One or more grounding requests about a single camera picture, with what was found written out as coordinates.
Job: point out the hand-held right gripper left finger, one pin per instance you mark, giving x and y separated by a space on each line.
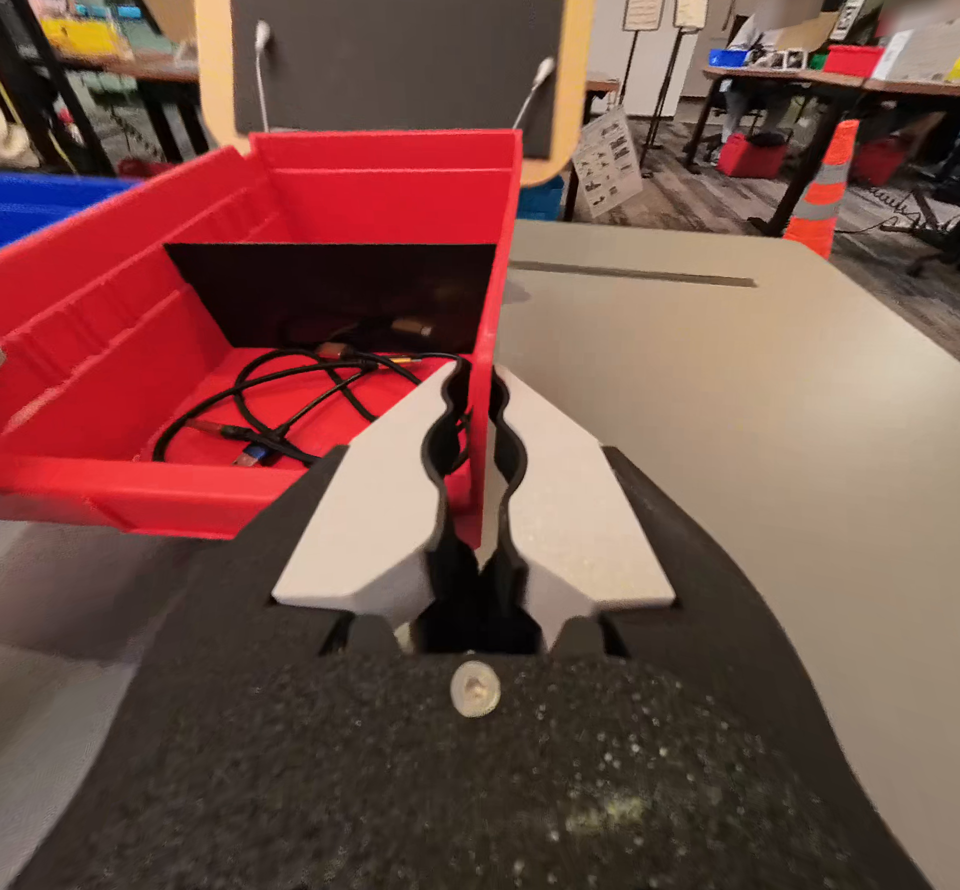
360 530

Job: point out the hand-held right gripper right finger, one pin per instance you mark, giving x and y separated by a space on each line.
592 530

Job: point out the red storage bin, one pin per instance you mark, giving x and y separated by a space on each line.
853 61
877 159
112 380
750 155

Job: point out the blue storage bin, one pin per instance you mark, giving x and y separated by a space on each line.
727 57
60 204

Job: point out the grey desk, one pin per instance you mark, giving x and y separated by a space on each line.
712 417

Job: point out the black bin divider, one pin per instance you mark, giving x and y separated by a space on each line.
300 290

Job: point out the white printed sheet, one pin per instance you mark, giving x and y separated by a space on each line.
607 162

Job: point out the orange traffic cone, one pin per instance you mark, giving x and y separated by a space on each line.
821 200

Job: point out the wooden table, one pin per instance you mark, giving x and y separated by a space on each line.
825 76
150 69

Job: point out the white stand with black board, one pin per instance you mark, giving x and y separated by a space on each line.
390 20

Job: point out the yellow storage bin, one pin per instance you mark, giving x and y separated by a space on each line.
79 36

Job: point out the white cardboard box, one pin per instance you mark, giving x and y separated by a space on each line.
915 54

